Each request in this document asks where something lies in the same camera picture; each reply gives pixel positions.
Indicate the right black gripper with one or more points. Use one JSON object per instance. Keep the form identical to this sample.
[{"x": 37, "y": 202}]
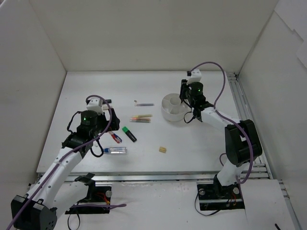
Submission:
[{"x": 183, "y": 89}]

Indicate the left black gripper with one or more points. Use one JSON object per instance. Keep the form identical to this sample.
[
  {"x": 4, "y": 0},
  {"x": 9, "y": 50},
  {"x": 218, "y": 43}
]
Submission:
[{"x": 112, "y": 119}]

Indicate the green cap black highlighter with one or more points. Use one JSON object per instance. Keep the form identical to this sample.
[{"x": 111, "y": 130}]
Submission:
[{"x": 129, "y": 134}]

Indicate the green grey marker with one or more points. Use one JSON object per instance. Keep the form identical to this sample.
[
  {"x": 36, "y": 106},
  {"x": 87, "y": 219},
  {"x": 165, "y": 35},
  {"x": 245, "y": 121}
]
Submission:
[{"x": 140, "y": 121}]

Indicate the orange tip brown marker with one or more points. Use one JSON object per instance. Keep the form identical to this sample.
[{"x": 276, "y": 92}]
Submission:
[{"x": 147, "y": 119}]

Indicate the clear glue bottle blue cap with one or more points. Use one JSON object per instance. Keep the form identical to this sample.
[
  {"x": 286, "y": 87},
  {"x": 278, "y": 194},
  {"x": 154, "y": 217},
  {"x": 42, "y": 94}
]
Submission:
[{"x": 115, "y": 150}]

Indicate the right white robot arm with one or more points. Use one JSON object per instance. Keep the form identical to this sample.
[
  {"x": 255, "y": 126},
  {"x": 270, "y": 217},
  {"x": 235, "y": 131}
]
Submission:
[{"x": 242, "y": 143}]

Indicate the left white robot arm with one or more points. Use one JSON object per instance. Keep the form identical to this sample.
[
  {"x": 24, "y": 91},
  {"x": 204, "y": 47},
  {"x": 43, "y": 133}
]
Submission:
[{"x": 47, "y": 200}]

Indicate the white round divided organizer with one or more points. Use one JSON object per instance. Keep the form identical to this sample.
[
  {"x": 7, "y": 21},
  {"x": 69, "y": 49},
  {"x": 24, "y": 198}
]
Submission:
[{"x": 173, "y": 110}]

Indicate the dark pen in clear sleeve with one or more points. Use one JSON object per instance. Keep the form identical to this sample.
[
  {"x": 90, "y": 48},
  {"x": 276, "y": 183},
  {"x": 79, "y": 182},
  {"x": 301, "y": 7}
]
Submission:
[{"x": 144, "y": 104}]

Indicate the small wooden clip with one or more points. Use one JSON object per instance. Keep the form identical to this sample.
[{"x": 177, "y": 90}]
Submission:
[{"x": 162, "y": 150}]

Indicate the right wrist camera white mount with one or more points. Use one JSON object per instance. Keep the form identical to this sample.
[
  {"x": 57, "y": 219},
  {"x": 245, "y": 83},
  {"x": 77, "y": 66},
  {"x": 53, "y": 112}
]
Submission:
[{"x": 193, "y": 76}]

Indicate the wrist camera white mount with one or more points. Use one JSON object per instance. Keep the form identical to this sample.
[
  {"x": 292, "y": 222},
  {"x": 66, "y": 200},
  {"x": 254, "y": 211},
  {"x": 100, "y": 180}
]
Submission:
[
  {"x": 193, "y": 76},
  {"x": 95, "y": 104}
]

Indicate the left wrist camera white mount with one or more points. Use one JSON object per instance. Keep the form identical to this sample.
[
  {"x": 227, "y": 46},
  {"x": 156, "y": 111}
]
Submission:
[{"x": 95, "y": 104}]

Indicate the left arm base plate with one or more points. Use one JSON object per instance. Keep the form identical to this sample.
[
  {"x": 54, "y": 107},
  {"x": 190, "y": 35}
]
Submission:
[{"x": 101, "y": 195}]

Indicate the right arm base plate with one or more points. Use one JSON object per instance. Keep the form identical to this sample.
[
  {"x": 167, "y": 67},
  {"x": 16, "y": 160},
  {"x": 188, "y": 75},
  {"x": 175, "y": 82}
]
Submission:
[{"x": 228, "y": 199}]

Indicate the aluminium frame rail front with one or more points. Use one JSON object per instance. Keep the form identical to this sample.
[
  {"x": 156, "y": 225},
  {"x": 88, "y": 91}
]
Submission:
[{"x": 260, "y": 173}]

